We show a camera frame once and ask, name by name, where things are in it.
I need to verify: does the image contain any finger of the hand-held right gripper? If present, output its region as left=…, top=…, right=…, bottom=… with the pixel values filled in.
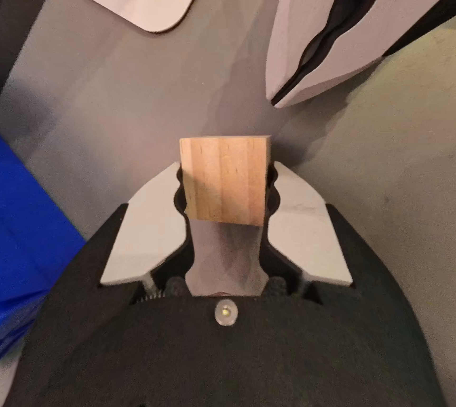
left=272, top=0, right=456, bottom=109
left=266, top=0, right=379, bottom=105

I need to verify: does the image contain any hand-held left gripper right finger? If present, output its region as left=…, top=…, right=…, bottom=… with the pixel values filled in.
left=261, top=161, right=354, bottom=288

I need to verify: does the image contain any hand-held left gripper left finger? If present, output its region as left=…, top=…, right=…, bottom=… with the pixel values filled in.
left=100, top=161, right=195, bottom=289

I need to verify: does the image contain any blue plastic bin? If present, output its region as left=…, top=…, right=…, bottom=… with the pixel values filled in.
left=0, top=134, right=88, bottom=358

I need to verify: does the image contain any large wooden cube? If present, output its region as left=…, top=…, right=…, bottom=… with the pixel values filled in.
left=179, top=135, right=272, bottom=227

